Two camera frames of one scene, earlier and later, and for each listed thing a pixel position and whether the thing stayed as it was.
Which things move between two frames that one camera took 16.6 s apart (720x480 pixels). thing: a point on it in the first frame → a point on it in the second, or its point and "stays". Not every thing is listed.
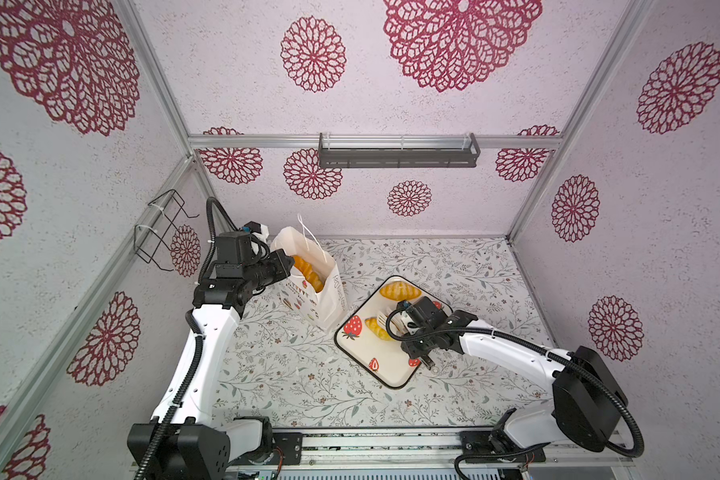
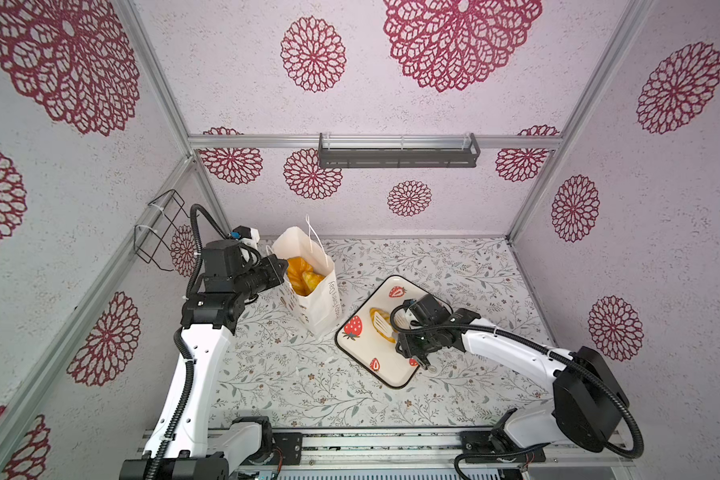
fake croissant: (400, 290) → (372, 316)
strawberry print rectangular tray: (361, 336) stays
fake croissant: (373, 323) → (312, 280)
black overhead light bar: (399, 157) stays
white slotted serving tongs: (394, 322) stays
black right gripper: (409, 350) stays
